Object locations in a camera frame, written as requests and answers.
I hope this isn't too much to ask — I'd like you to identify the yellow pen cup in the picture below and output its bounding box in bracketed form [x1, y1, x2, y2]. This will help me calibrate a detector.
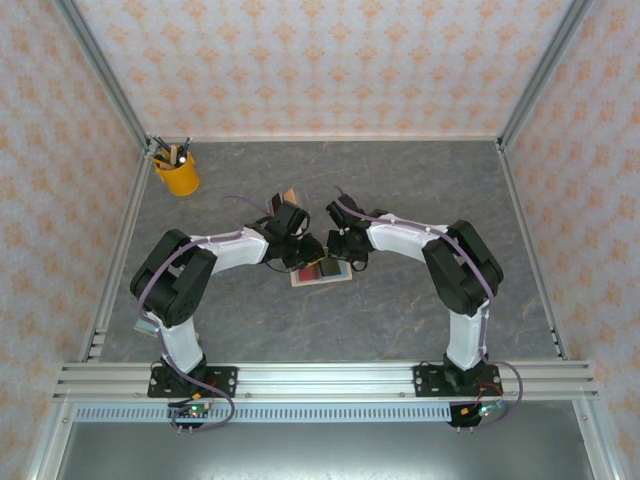
[152, 151, 201, 197]

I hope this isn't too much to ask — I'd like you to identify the aluminium corner post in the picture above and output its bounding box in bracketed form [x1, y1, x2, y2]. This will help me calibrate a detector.
[52, 0, 151, 146]
[499, 0, 596, 146]

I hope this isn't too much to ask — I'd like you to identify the aluminium back rail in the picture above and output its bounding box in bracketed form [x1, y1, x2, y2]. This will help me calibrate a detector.
[149, 133, 501, 144]

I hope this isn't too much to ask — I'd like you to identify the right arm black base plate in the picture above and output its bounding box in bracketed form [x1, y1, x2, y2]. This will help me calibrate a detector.
[412, 363, 502, 400]

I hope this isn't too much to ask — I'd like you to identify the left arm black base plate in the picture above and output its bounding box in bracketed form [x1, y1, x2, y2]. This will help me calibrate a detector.
[146, 364, 240, 400]

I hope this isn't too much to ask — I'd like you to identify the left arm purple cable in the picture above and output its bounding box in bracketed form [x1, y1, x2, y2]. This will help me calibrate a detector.
[137, 193, 276, 432]

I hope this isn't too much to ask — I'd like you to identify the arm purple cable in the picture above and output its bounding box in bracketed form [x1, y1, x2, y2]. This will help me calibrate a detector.
[332, 185, 526, 432]
[137, 193, 276, 432]

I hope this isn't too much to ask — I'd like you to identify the grey metal sheet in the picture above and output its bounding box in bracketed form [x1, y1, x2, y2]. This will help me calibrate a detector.
[29, 422, 614, 480]

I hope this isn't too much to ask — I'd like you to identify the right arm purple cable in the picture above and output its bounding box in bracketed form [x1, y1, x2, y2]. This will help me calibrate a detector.
[332, 185, 526, 432]

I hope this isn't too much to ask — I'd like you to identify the aluminium side rail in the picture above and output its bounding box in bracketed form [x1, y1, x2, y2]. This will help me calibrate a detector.
[494, 139, 572, 361]
[78, 142, 154, 362]

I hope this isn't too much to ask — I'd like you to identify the slotted grey cable duct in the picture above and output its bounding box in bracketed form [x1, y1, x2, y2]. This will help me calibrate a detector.
[73, 404, 506, 425]

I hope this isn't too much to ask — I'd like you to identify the aluminium mounting rail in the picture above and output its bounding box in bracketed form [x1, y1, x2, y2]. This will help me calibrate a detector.
[52, 360, 601, 402]

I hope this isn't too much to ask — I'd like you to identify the clear acrylic card stand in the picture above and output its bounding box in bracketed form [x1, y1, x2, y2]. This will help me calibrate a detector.
[264, 185, 311, 226]

